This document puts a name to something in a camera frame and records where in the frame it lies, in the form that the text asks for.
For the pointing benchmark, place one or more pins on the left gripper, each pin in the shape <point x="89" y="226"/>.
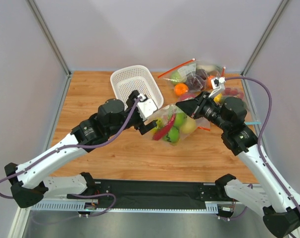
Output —
<point x="138" y="115"/>

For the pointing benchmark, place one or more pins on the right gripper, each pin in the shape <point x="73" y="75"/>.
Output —
<point x="199" y="106"/>

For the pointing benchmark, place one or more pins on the clear dotted zip bag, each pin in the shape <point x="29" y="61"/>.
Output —
<point x="166" y="114"/>

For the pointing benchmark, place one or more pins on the green fake apple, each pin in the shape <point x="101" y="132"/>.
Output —
<point x="180" y="118"/>

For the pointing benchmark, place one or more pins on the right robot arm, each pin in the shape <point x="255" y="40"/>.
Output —
<point x="279" y="207"/>

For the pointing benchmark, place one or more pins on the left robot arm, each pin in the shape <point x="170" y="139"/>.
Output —
<point x="31" y="181"/>

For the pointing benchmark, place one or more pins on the middle zip bag red seal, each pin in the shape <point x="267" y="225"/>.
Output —
<point x="188" y="96"/>

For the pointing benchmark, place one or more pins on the zip bag red seal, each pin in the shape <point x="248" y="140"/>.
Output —
<point x="195" y="74"/>
<point x="188" y="96"/>

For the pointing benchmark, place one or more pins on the red fake chili pepper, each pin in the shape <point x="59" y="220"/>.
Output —
<point x="162" y="132"/>

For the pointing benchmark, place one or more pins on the yellow fake banana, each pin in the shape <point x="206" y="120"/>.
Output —
<point x="159" y="125"/>

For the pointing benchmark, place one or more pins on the yellow fake pear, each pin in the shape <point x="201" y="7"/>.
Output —
<point x="189" y="126"/>

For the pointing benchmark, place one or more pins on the loose orange fake fruit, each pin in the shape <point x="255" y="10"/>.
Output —
<point x="180" y="89"/>

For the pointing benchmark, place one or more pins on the green fake fruit black stripe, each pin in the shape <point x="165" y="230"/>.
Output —
<point x="172" y="136"/>

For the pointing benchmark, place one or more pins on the right zip bag blue seal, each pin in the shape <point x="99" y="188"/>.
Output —
<point x="237" y="93"/>

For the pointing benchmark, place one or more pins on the back zip bag red seal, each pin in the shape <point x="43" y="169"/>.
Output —
<point x="195" y="74"/>

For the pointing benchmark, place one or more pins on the white perforated plastic basket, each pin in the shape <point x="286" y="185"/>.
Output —
<point x="136" y="77"/>

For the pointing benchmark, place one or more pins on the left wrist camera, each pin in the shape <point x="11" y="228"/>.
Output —
<point x="146" y="106"/>

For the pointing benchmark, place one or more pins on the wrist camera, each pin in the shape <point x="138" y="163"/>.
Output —
<point x="218" y="86"/>
<point x="146" y="106"/>

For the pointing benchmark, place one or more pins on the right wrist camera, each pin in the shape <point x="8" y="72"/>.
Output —
<point x="218" y="86"/>

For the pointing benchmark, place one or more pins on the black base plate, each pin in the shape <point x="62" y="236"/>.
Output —
<point x="138" y="194"/>

